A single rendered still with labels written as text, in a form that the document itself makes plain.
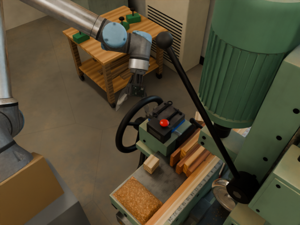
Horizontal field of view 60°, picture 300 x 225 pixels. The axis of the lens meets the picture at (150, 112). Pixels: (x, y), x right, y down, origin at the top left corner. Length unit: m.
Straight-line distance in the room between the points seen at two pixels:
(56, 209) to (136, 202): 0.55
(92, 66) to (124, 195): 1.77
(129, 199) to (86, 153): 1.27
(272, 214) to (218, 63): 0.31
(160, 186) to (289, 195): 0.47
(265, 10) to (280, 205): 0.33
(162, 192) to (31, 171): 0.49
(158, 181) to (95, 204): 1.02
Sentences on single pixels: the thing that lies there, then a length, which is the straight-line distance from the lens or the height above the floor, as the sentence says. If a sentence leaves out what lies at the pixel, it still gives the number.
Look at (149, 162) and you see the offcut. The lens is 0.87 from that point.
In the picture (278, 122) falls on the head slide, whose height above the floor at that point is 1.29.
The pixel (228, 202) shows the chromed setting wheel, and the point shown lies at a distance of 0.76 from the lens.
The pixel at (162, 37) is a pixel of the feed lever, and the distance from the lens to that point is 0.52.
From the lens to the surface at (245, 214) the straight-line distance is 0.69.
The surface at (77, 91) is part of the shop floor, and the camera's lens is 2.51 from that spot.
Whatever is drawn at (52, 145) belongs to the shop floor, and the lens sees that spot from 2.17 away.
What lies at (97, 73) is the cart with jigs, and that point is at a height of 0.18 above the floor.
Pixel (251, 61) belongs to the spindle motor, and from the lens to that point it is 0.52.
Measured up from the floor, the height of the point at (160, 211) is 0.94.
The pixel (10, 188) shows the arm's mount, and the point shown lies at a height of 0.82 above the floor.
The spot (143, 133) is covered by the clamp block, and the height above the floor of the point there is 0.94.
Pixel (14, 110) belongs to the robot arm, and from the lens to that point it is 1.25.
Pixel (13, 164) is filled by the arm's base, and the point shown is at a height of 0.87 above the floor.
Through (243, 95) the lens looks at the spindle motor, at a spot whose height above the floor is 1.31.
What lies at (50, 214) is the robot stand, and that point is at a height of 0.55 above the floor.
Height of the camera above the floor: 1.69
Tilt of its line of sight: 49 degrees down
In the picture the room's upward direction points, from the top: straight up
